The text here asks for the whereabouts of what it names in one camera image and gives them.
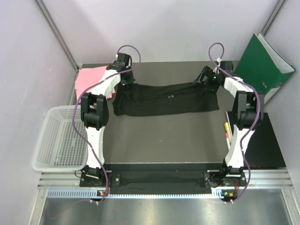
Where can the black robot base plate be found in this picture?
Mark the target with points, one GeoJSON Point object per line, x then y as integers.
{"type": "Point", "coordinates": [161, 178]}

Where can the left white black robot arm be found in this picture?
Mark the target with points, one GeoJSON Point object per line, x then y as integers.
{"type": "Point", "coordinates": [95, 116]}

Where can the yellow marker pen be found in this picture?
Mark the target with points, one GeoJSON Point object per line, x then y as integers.
{"type": "Point", "coordinates": [227, 128]}

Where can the white plastic basket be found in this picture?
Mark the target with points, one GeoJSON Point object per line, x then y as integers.
{"type": "Point", "coordinates": [59, 148]}

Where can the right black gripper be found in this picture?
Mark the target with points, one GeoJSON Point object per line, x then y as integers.
{"type": "Point", "coordinates": [208, 72]}

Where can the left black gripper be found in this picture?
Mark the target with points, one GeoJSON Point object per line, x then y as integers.
{"type": "Point", "coordinates": [129, 81]}

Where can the black printed t shirt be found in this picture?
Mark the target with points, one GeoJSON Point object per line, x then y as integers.
{"type": "Point", "coordinates": [139, 100]}

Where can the black notebook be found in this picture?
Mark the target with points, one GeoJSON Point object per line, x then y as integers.
{"type": "Point", "coordinates": [263, 151]}

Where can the perforated grey cable duct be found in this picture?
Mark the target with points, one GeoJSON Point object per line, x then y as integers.
{"type": "Point", "coordinates": [99, 194]}

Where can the green ring binder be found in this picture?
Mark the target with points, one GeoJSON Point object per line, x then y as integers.
{"type": "Point", "coordinates": [262, 67]}

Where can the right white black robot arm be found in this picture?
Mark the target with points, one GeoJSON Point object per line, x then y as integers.
{"type": "Point", "coordinates": [247, 113]}

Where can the folded pink t shirt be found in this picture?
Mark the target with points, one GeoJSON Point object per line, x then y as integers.
{"type": "Point", "coordinates": [90, 76]}

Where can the pink white marker pen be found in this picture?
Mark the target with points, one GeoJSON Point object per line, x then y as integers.
{"type": "Point", "coordinates": [228, 139]}

